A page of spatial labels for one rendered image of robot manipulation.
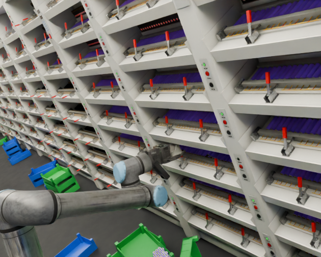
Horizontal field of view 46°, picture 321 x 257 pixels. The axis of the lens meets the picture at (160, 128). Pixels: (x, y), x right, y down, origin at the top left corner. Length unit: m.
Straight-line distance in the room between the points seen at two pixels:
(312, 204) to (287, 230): 0.26
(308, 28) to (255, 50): 0.17
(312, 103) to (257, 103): 0.20
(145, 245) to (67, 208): 1.04
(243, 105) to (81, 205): 0.66
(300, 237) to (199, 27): 0.86
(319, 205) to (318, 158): 0.20
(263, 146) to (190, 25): 0.49
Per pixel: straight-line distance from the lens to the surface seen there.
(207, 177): 1.73
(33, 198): 1.30
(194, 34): 1.30
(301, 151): 1.28
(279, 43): 1.08
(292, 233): 1.58
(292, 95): 1.18
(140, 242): 2.33
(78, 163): 3.84
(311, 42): 1.02
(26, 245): 1.43
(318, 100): 1.12
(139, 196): 1.54
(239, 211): 1.77
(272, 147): 1.35
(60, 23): 2.54
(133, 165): 1.69
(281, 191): 1.46
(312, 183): 1.40
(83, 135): 3.13
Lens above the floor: 1.35
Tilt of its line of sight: 18 degrees down
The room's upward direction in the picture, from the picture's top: 23 degrees counter-clockwise
